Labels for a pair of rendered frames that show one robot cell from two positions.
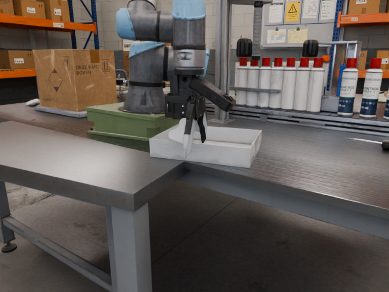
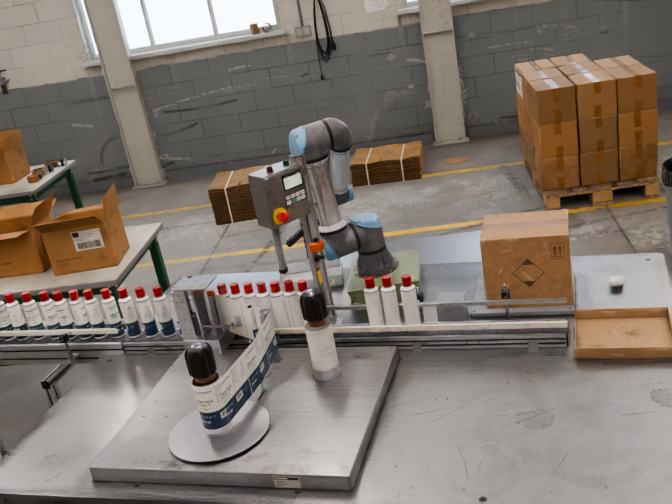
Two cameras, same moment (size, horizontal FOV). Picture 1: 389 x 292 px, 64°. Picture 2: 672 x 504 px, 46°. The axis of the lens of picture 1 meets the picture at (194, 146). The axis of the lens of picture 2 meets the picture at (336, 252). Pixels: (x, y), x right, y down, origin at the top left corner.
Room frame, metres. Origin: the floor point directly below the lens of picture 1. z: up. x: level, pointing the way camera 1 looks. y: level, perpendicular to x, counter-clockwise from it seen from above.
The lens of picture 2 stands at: (3.90, -0.79, 2.21)
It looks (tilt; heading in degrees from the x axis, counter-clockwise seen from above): 22 degrees down; 164
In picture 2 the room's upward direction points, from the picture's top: 11 degrees counter-clockwise
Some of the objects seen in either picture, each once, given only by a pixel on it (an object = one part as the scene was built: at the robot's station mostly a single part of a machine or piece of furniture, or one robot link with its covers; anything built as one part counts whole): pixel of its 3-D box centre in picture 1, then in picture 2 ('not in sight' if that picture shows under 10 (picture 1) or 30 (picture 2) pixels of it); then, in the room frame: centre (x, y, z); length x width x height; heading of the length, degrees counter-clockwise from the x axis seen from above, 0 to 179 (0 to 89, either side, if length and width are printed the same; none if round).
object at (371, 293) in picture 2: not in sight; (373, 304); (1.53, -0.01, 0.98); 0.05 x 0.05 x 0.20
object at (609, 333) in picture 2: not in sight; (623, 332); (2.00, 0.65, 0.85); 0.30 x 0.26 x 0.04; 55
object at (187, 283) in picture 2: (340, 42); (193, 282); (1.26, -0.56, 1.14); 0.14 x 0.11 x 0.01; 55
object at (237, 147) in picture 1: (208, 142); (311, 274); (0.85, -0.04, 0.86); 0.27 x 0.20 x 0.05; 71
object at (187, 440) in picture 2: not in sight; (219, 430); (1.81, -0.65, 0.89); 0.31 x 0.31 x 0.01
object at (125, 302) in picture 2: not in sight; (128, 312); (0.97, -0.81, 0.98); 0.05 x 0.05 x 0.20
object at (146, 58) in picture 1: (149, 61); (366, 231); (1.09, 0.16, 1.07); 0.13 x 0.12 x 0.14; 92
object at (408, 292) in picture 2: not in sight; (409, 302); (1.60, 0.10, 0.98); 0.05 x 0.05 x 0.20
